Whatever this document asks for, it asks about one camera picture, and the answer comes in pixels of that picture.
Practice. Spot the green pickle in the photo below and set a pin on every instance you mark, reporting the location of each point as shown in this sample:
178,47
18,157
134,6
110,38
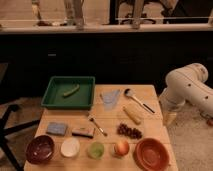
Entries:
72,91

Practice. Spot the blue sponge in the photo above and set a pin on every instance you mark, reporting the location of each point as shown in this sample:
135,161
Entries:
56,128

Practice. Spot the bunch of dark grapes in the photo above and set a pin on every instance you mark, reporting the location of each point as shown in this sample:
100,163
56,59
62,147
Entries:
132,133

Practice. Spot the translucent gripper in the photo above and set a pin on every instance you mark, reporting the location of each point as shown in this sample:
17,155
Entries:
169,112

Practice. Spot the black handled spoon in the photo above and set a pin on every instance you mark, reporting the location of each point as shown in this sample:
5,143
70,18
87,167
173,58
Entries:
130,94

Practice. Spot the black office chair base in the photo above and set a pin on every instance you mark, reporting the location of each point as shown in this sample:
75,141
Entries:
6,131

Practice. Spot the orange bowl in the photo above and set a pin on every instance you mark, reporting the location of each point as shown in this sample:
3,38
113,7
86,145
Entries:
151,155

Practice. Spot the purple bowl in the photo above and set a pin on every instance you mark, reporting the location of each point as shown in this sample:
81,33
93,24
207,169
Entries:
40,150

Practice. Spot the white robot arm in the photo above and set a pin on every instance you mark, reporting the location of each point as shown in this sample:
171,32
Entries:
186,84

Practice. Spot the fork with dark handle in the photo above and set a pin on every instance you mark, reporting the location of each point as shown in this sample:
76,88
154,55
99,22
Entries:
91,119

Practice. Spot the green plastic tray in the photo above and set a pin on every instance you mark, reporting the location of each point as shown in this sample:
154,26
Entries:
80,100

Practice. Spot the dark brush block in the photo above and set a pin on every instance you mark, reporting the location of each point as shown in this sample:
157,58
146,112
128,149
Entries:
84,132

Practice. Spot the clear plastic cup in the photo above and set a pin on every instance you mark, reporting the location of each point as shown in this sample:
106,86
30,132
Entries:
110,98

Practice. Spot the orange apple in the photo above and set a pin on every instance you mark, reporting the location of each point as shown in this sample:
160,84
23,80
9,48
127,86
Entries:
121,148

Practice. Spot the green cup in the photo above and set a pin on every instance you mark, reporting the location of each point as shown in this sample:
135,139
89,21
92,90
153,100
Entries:
96,150

